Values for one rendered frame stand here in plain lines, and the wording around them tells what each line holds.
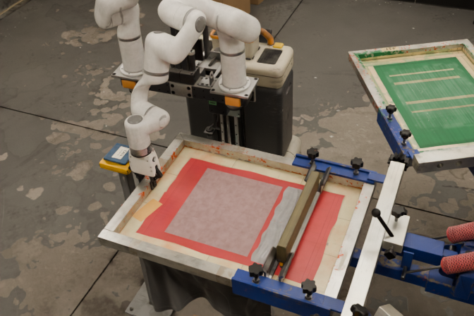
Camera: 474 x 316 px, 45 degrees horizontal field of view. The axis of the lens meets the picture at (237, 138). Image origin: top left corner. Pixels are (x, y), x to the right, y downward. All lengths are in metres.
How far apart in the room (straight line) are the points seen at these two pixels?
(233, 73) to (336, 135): 1.75
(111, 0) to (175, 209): 0.78
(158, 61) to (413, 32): 3.50
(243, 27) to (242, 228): 0.68
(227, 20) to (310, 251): 0.81
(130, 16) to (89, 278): 1.47
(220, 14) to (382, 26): 3.29
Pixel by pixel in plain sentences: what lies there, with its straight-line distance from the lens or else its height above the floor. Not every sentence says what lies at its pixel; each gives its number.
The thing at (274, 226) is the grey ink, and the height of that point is 0.96.
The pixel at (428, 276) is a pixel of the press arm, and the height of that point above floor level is 0.92.
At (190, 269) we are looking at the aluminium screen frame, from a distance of 1.82.
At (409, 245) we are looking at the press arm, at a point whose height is 1.04.
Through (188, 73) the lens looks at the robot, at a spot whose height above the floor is 1.17.
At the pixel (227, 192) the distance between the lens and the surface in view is 2.06.
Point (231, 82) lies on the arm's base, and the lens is 2.21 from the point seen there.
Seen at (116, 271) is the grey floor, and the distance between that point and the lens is 3.14.
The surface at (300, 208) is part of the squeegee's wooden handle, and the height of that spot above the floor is 1.06.
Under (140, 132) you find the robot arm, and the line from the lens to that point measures 1.91.
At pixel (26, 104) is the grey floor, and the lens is 4.53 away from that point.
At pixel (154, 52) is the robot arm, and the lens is 1.85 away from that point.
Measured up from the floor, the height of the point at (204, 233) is 0.96.
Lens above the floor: 2.39
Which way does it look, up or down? 39 degrees down
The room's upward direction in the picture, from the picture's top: 4 degrees counter-clockwise
